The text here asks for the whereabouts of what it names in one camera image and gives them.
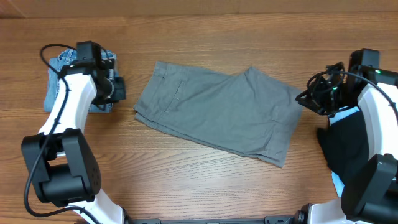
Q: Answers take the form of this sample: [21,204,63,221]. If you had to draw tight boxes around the grey shorts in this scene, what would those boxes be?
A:
[134,62,303,167]

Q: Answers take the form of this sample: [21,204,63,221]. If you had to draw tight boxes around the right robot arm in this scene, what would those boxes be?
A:
[292,49,397,223]

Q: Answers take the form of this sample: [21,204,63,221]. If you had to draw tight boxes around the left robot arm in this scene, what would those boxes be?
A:
[21,41,132,223]

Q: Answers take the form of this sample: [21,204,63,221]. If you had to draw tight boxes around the light blue garment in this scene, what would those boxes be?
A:
[328,107,359,197]

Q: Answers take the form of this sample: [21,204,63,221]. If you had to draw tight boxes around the folded blue jeans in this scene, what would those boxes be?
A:
[44,49,117,113]

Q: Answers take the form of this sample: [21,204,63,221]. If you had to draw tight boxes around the black garment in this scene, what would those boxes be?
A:
[317,111,369,184]

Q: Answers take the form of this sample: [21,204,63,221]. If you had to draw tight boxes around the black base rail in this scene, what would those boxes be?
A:
[124,213,307,224]

